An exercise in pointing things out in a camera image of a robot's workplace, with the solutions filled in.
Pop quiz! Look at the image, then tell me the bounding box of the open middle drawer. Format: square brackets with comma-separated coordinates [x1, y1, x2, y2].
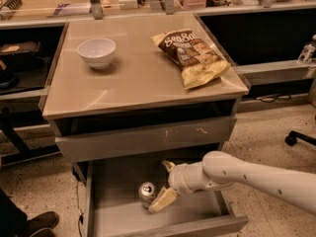
[83, 145, 248, 237]

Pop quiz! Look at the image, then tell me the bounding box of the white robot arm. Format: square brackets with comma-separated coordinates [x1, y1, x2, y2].
[149, 151, 316, 214]

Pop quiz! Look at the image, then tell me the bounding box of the closed top drawer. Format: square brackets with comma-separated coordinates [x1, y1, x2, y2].
[55, 116, 236, 162]

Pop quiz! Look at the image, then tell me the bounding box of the sea salt chips bag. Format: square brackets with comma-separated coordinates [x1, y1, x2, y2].
[151, 29, 231, 90]

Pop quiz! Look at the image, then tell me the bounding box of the white ceramic bowl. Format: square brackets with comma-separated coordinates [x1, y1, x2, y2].
[77, 38, 117, 69]

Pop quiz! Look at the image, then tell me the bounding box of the brown shoe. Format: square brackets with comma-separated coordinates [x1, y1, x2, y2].
[20, 211, 59, 237]

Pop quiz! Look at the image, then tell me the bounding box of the black office chair base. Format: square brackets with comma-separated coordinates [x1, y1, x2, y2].
[284, 130, 316, 146]

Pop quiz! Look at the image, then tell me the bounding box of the black spiral whisk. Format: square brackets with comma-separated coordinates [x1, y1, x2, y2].
[0, 0, 23, 21]

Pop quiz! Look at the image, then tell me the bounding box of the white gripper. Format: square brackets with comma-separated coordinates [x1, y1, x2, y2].
[148, 160, 227, 213]

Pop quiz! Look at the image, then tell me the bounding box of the silver 7up soda can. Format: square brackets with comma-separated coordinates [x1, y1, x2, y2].
[138, 182, 157, 208]

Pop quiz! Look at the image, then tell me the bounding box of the black cable on floor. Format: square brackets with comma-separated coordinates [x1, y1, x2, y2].
[71, 167, 85, 237]

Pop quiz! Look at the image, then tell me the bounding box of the grey wooden drawer cabinet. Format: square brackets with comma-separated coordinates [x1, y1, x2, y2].
[42, 14, 248, 181]

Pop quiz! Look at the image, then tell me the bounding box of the purple white packet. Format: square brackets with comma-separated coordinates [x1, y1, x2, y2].
[53, 3, 91, 17]

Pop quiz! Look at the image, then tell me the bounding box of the clear plastic bottle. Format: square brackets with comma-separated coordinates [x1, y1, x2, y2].
[297, 35, 316, 63]

